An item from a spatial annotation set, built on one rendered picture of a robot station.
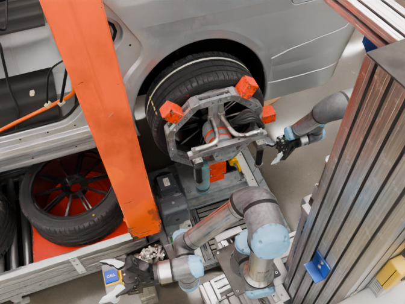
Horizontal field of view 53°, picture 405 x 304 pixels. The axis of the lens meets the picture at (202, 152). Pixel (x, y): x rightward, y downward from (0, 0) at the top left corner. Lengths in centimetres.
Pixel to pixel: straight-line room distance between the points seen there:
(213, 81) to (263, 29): 38
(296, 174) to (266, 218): 192
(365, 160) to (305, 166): 222
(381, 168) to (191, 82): 128
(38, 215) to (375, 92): 207
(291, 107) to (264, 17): 157
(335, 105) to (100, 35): 98
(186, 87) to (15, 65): 131
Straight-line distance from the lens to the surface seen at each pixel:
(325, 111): 177
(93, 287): 281
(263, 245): 123
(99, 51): 131
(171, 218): 250
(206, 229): 144
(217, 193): 282
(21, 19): 347
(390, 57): 88
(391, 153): 91
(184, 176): 281
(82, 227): 243
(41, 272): 257
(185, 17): 195
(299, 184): 309
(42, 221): 252
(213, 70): 209
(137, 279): 141
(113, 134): 156
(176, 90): 206
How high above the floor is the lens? 255
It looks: 52 degrees down
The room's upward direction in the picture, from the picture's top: 3 degrees counter-clockwise
